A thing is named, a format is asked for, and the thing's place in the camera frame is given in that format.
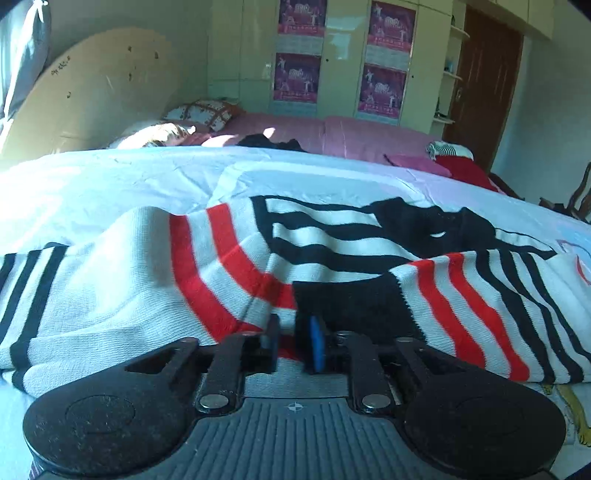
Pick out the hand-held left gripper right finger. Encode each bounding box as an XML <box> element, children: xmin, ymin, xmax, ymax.
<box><xmin>295</xmin><ymin>315</ymin><xmax>459</xmax><ymax>415</ymax></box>

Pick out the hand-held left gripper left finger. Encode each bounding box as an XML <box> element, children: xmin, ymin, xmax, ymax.
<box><xmin>124</xmin><ymin>314</ymin><xmax>282</xmax><ymax>415</ymax></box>

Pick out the red black white striped sweater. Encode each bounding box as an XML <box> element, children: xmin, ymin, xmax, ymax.
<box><xmin>0</xmin><ymin>196</ymin><xmax>591</xmax><ymax>398</ymax></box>

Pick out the pink folded cloth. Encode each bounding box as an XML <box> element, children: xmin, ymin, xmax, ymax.
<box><xmin>385</xmin><ymin>153</ymin><xmax>453</xmax><ymax>179</ymax></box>

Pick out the pink bed cover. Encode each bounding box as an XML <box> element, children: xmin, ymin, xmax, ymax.
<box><xmin>182</xmin><ymin>112</ymin><xmax>462</xmax><ymax>178</ymax></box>

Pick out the white patterned bed sheet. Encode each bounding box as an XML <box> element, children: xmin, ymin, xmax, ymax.
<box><xmin>0</xmin><ymin>148</ymin><xmax>591</xmax><ymax>480</ymax></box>

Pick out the red folded cloth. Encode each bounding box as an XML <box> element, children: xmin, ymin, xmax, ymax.
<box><xmin>434</xmin><ymin>154</ymin><xmax>502</xmax><ymax>193</ymax></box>

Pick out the black white striped cloth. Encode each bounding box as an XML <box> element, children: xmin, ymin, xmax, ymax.
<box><xmin>425</xmin><ymin>141</ymin><xmax>474</xmax><ymax>160</ymax></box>

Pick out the checked patterned pillow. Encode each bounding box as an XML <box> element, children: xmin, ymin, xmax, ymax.
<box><xmin>164</xmin><ymin>99</ymin><xmax>242</xmax><ymax>136</ymax></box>

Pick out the light floral pillow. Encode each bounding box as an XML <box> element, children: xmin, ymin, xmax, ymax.
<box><xmin>106</xmin><ymin>121</ymin><xmax>200</xmax><ymax>149</ymax></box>

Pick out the pale green wardrobe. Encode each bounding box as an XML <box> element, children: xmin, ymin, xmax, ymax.
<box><xmin>208</xmin><ymin>0</ymin><xmax>468</xmax><ymax>136</ymax></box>

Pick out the brown wooden door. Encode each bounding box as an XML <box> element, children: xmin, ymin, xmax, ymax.
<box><xmin>442</xmin><ymin>6</ymin><xmax>525</xmax><ymax>172</ymax></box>

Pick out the wooden chair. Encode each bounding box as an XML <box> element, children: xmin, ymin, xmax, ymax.
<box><xmin>538</xmin><ymin>161</ymin><xmax>591</xmax><ymax>220</ymax></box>

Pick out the round wooden board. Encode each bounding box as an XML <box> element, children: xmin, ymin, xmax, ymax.
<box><xmin>0</xmin><ymin>27</ymin><xmax>184</xmax><ymax>158</ymax></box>

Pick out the grey curtain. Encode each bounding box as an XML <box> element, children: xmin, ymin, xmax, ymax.
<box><xmin>0</xmin><ymin>0</ymin><xmax>52</xmax><ymax>121</ymax></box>

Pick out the purple wall poster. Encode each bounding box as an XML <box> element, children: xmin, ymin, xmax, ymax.
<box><xmin>277</xmin><ymin>0</ymin><xmax>328</xmax><ymax>36</ymax></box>
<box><xmin>366</xmin><ymin>0</ymin><xmax>417</xmax><ymax>53</ymax></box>
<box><xmin>359</xmin><ymin>63</ymin><xmax>408</xmax><ymax>114</ymax></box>
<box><xmin>273</xmin><ymin>52</ymin><xmax>322</xmax><ymax>103</ymax></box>

